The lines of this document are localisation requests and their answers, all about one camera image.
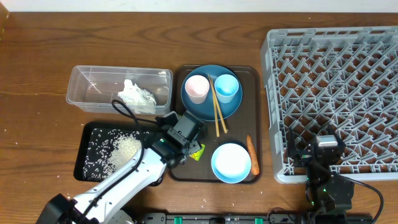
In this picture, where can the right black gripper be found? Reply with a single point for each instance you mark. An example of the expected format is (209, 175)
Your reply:
(303, 157)

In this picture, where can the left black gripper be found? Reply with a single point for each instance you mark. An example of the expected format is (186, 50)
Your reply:
(197, 145)

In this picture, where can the green snack wrapper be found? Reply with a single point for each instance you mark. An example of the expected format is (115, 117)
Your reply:
(197, 155)

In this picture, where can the light blue bowl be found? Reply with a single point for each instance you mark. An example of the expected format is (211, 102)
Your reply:
(231, 163)

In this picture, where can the pink cup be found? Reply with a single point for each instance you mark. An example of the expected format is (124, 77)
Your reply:
(197, 88)

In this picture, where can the orange carrot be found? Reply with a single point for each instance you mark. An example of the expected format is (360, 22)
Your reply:
(255, 170)

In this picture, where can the white napkin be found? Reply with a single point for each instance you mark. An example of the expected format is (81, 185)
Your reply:
(137, 99)

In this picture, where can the light blue cup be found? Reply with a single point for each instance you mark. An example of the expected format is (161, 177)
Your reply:
(226, 87)

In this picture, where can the white rice pile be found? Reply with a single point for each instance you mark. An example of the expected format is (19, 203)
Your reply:
(108, 150)

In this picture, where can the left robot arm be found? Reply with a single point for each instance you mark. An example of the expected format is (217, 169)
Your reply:
(163, 150)

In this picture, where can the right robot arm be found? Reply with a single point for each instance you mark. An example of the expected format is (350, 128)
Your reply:
(329, 194)

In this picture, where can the grey dishwasher rack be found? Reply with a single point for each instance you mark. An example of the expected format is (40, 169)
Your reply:
(344, 77)

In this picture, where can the black waste tray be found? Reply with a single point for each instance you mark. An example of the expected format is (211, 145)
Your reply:
(147, 130)

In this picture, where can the left wooden chopstick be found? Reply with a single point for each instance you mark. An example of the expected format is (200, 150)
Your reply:
(214, 106)

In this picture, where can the wooden chopstick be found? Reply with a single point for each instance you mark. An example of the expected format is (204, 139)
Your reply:
(214, 106)
(220, 116)

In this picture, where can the brown serving tray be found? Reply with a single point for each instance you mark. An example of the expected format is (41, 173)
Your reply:
(245, 120)

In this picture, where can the right wooden chopstick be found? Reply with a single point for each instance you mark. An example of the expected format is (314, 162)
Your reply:
(220, 116)

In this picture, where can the clear plastic bin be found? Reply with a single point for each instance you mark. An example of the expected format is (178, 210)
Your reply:
(93, 88)

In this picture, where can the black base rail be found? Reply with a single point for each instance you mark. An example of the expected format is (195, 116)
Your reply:
(270, 218)

